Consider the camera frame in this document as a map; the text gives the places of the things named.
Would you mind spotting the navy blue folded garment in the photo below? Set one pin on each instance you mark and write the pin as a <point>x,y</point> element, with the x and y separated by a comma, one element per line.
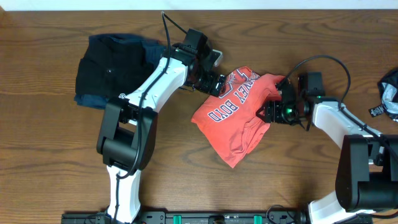
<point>90,101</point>

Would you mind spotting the black patterned garment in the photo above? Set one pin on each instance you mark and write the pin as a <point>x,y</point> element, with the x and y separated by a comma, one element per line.
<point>387,87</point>

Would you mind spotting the black folded polo shirt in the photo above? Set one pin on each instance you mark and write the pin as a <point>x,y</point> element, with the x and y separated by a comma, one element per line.
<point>112,68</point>

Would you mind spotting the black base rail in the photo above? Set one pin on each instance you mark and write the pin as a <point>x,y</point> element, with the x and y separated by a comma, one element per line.
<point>271,217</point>

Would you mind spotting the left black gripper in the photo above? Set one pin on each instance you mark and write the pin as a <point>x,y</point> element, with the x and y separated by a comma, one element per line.
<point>216,86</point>

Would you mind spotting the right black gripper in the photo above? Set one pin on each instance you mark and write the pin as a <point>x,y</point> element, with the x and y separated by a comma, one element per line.
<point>272,112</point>

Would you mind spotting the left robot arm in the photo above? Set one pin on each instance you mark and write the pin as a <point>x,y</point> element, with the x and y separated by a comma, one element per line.
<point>128,130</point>

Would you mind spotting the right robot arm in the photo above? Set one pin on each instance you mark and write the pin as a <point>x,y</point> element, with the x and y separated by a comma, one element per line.
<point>366,179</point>

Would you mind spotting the red t-shirt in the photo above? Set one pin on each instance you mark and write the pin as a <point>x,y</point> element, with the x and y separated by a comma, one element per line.
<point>229,121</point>

